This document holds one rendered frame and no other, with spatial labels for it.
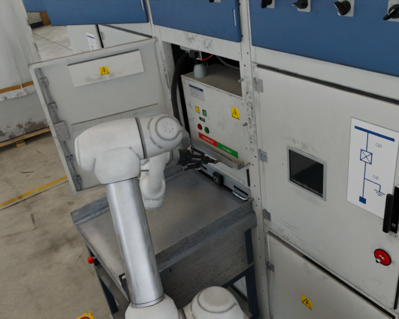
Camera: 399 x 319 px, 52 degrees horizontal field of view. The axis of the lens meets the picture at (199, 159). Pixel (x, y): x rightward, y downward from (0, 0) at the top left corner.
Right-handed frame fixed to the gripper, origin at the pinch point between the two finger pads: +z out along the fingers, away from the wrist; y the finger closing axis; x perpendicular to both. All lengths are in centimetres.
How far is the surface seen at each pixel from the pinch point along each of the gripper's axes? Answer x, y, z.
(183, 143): -19.4, -1.7, -2.2
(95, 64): -44, -28, -48
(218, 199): 8.0, 17.0, 7.3
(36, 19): -1100, -27, 218
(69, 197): -191, 107, 21
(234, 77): 0.1, -41.8, 0.3
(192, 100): -17.5, -25.0, -6.1
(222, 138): 4.3, -12.7, 0.9
